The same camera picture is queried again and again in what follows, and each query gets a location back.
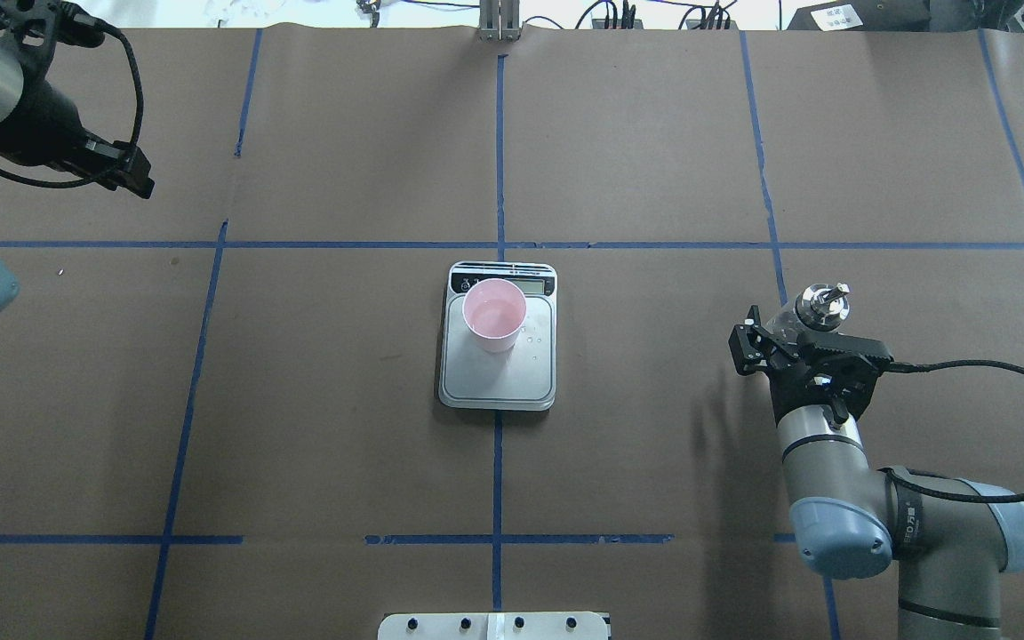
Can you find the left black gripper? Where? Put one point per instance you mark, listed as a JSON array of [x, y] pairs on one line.
[[43, 121]]

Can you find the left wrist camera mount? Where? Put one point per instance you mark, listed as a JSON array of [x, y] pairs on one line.
[[32, 30]]

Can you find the white mounting pillar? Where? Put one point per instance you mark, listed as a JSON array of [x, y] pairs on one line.
[[496, 625]]

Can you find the aluminium frame post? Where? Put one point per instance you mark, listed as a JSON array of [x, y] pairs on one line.
[[499, 20]]

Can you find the silver digital kitchen scale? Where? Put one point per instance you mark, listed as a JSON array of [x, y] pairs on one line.
[[522, 377]]

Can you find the clear glass sauce bottle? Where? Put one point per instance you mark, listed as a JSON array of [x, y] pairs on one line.
[[820, 308]]

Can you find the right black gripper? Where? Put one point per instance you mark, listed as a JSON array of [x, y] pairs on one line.
[[750, 343]]

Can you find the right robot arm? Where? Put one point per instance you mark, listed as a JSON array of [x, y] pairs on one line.
[[951, 539]]

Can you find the pink plastic cup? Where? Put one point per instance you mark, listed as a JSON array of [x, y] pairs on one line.
[[494, 311]]

